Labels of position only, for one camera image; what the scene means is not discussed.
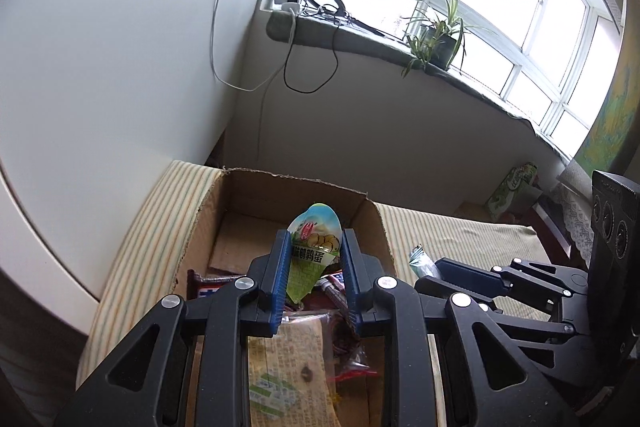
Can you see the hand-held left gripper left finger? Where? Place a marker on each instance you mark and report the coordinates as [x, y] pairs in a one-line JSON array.
[[280, 277]]

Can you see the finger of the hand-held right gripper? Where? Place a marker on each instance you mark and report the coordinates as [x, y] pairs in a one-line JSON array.
[[545, 279], [465, 274]]

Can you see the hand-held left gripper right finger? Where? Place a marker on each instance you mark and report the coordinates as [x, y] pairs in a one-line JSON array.
[[350, 277]]

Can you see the blue white snack wrapper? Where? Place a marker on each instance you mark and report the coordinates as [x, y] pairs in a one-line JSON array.
[[334, 282]]

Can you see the green egg-print snack packet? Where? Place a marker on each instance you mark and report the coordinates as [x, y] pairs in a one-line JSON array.
[[315, 247]]

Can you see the green white snack packet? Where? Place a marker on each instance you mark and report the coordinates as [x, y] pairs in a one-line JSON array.
[[420, 259]]

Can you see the clear red-edged snack packet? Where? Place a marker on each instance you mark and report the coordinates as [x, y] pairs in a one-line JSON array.
[[345, 342]]

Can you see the brown snack bar wrapper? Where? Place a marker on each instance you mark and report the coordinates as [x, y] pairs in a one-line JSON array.
[[212, 284]]

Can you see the yellow snack packet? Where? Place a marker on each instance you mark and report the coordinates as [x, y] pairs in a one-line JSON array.
[[295, 357]]

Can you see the cardboard box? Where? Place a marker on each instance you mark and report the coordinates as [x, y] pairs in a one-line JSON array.
[[280, 192]]

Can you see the white lace cloth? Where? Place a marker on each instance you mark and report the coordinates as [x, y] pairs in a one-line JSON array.
[[575, 217]]

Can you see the green printed box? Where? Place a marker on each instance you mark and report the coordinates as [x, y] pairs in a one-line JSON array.
[[515, 192]]

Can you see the striped mattress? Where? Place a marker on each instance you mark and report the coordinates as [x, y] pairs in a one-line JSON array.
[[145, 257]]

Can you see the potted spider plant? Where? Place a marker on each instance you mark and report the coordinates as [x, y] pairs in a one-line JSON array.
[[440, 42]]

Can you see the dark stone windowsill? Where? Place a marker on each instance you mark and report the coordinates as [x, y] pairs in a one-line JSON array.
[[360, 42]]

